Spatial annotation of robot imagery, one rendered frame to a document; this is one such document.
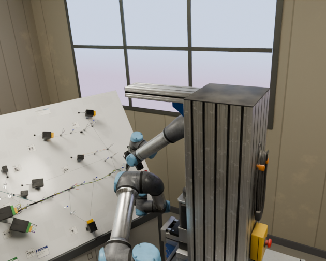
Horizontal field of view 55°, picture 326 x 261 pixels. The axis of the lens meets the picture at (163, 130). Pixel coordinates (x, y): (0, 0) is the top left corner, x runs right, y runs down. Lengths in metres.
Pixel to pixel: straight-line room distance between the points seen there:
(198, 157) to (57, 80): 3.28
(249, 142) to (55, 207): 1.55
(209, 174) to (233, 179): 0.09
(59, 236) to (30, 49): 2.62
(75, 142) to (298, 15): 1.96
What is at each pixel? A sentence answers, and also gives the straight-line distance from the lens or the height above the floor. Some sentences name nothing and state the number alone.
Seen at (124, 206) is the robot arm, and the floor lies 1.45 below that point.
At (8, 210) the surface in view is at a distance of 2.12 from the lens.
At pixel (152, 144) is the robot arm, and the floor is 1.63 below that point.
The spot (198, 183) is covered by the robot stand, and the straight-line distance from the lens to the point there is 1.23.
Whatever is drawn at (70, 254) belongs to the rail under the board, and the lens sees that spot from 2.30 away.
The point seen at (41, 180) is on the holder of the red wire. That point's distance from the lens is 2.20.
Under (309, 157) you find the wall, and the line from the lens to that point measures 3.05.
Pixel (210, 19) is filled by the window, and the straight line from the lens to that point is 2.94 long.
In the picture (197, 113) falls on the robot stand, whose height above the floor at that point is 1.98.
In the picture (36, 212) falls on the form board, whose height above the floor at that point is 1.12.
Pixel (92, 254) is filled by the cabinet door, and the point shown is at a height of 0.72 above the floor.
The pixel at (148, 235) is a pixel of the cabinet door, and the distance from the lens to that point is 2.65.
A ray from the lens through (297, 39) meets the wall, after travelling 2.79.
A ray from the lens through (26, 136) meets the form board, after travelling 2.38.
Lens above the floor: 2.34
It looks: 22 degrees down
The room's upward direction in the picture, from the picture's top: 3 degrees counter-clockwise
